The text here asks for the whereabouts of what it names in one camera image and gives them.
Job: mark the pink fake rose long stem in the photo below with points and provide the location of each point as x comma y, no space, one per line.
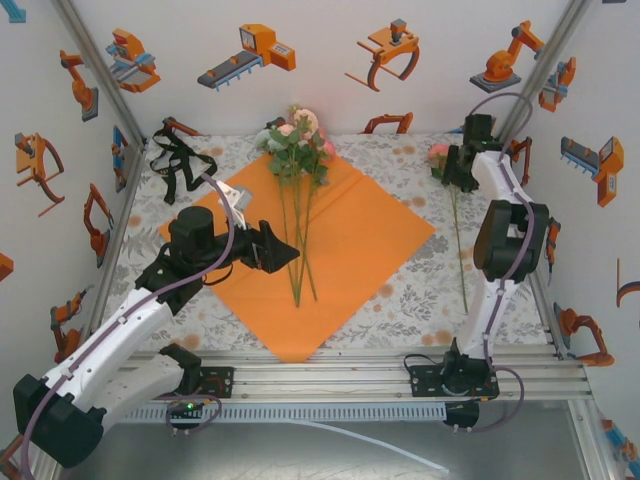
437,151

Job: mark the black printed ribbon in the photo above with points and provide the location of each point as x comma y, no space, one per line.
170,185

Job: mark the orange wrapping paper sheet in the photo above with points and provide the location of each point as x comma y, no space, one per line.
360,235

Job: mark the pink fake rose bud stem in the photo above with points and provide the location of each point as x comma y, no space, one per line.
328,148

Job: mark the white fake rose stem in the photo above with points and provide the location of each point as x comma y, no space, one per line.
286,131

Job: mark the pink and white flower bouquet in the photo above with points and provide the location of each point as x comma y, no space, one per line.
306,120

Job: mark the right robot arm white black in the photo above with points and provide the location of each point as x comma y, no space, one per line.
510,240

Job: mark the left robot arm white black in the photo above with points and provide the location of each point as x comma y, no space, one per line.
100,350

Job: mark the small circuit board green light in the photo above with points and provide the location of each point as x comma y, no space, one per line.
187,407

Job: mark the small black electronics box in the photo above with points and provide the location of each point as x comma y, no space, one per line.
462,412

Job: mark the thin white tube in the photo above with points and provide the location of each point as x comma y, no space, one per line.
400,452

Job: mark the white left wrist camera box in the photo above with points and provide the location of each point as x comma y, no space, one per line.
235,200

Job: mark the aluminium side rail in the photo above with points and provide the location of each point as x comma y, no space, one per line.
125,200
546,320

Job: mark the aluminium corner post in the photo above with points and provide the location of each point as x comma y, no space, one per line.
543,65
100,75

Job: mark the aluminium frame rails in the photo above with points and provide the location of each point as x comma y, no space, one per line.
325,375

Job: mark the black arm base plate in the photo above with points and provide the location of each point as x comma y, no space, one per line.
222,382
425,382

